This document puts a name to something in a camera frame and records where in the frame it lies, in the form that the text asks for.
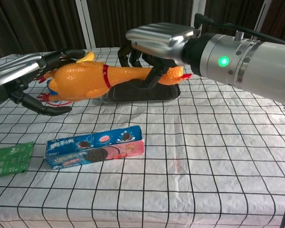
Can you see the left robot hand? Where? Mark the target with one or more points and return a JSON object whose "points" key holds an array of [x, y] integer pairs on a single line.
{"points": [[12, 69]]}

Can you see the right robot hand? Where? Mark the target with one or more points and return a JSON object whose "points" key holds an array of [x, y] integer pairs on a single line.
{"points": [[161, 38]]}

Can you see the orange rubber chicken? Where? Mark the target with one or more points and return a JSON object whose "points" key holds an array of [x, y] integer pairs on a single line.
{"points": [[85, 80]]}

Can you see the rectangular metal tray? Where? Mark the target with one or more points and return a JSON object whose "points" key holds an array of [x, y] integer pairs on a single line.
{"points": [[137, 95]]}

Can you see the blue building block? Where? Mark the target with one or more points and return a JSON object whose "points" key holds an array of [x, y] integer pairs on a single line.
{"points": [[50, 87]]}

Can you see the dark brown curtain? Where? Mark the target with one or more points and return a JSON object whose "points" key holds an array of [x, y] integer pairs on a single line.
{"points": [[38, 23]]}

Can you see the yellow banana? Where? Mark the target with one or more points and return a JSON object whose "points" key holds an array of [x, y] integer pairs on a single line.
{"points": [[88, 56]]}

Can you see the green snack packet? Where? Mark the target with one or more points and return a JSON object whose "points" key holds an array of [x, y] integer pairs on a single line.
{"points": [[9, 160]]}

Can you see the blue pink cookie box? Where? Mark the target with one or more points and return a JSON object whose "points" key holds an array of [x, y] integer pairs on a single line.
{"points": [[95, 148]]}

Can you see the white black-checked tablecloth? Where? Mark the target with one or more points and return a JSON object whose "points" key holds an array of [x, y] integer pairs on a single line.
{"points": [[142, 190]]}

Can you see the white frame post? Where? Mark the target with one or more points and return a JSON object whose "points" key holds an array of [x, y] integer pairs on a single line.
{"points": [[263, 14], [86, 23], [196, 9]]}

